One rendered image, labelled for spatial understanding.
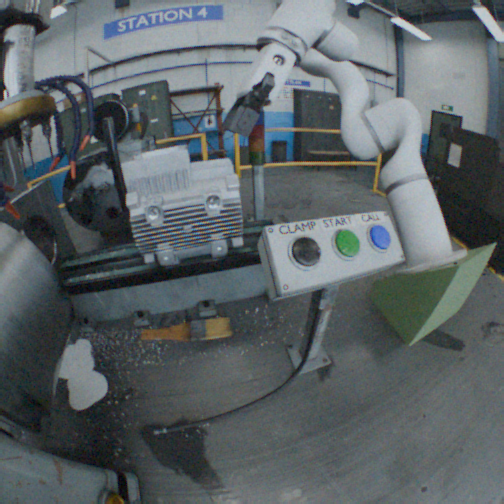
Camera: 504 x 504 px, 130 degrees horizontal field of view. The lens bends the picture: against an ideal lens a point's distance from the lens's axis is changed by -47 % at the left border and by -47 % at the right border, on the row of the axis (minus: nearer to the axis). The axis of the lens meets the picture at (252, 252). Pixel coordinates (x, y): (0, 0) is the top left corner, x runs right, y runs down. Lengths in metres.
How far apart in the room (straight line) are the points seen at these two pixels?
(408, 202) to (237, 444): 0.55
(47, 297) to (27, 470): 0.20
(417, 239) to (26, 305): 0.64
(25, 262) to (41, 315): 0.07
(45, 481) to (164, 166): 0.46
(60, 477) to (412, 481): 0.47
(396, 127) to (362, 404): 0.58
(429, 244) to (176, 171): 0.51
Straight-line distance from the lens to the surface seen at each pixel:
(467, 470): 0.55
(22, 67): 0.59
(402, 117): 0.59
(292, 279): 0.21
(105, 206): 0.74
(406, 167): 0.54
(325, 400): 0.42
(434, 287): 0.45
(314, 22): 0.43
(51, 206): 0.72
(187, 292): 0.50
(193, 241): 0.40
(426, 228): 0.51
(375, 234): 0.27
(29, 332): 0.29
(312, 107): 5.77
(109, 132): 0.60
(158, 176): 0.40
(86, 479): 0.33
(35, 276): 0.31
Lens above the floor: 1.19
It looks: 34 degrees down
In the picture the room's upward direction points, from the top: 3 degrees counter-clockwise
